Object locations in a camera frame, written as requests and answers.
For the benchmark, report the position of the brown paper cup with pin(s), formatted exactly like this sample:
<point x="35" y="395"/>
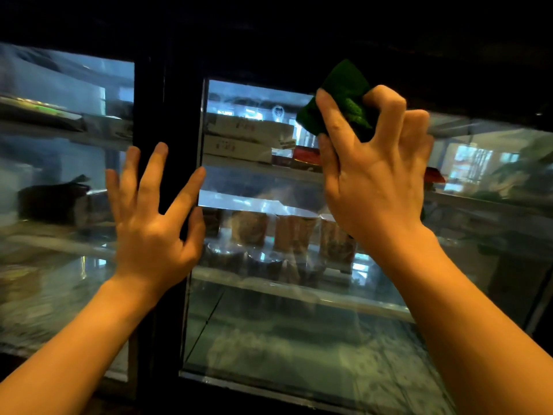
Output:
<point x="294" y="233"/>
<point x="336" y="244"/>
<point x="249" y="229"/>

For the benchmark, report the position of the dark flat tray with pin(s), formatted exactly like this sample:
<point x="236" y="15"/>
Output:
<point x="39" y="112"/>

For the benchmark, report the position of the person's right hand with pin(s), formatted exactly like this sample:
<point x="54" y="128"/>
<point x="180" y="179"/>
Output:
<point x="376" y="194"/>

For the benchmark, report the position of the red-lidded container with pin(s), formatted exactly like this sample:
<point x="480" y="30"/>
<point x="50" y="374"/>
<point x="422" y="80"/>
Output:
<point x="306" y="156"/>

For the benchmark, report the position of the person's right middle finger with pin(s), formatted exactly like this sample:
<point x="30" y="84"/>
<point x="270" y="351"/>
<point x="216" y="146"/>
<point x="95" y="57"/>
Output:
<point x="389" y="107"/>

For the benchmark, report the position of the black bag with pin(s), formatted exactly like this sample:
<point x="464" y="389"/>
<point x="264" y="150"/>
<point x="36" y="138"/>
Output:
<point x="54" y="203"/>

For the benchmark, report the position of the person's right little finger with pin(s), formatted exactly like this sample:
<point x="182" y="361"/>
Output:
<point x="428" y="149"/>

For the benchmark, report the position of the person's left hand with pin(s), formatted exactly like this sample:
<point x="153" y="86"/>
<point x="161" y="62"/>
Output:
<point x="147" y="241"/>

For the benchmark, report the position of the person's right forearm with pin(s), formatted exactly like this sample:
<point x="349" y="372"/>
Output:
<point x="466" y="332"/>

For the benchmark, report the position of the foil-covered bowl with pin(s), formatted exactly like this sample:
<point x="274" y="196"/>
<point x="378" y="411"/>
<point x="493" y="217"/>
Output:
<point x="225" y="254"/>
<point x="265" y="263"/>

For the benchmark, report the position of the person's left middle finger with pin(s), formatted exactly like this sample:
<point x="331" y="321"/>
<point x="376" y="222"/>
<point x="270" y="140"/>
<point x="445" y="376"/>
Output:
<point x="153" y="177"/>

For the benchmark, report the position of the red-topped dark container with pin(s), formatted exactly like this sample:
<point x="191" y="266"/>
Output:
<point x="433" y="177"/>

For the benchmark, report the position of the large white flat box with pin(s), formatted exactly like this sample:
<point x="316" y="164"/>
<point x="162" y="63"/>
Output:
<point x="250" y="127"/>

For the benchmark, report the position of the person's left thumb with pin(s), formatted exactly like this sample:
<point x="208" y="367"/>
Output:
<point x="196" y="233"/>

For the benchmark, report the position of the person's right thumb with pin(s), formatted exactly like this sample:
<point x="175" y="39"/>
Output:
<point x="328" y="164"/>

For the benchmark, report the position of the person's left little finger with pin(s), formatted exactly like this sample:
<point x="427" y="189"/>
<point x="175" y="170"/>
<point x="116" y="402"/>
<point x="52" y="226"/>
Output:
<point x="113" y="194"/>

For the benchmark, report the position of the person's left forearm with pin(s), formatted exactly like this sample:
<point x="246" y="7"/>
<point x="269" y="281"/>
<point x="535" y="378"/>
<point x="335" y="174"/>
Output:
<point x="73" y="354"/>

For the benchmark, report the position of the small white flat box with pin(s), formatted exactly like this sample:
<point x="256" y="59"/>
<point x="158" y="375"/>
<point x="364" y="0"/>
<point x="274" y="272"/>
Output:
<point x="235" y="149"/>

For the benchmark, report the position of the green cleaning cloth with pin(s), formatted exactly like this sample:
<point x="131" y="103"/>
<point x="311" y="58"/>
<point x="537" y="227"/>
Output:
<point x="345" y="97"/>

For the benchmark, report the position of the black glass-door display fridge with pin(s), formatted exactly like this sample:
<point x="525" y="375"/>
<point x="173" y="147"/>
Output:
<point x="173" y="103"/>

